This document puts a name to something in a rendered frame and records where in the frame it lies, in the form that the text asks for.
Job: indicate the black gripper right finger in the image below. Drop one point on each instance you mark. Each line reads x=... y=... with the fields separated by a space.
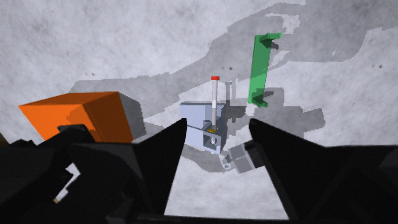
x=304 y=173

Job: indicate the long grey pin with red cap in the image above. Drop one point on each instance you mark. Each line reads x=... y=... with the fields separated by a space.
x=214 y=105

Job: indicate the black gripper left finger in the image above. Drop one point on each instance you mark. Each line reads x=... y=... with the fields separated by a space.
x=152 y=162

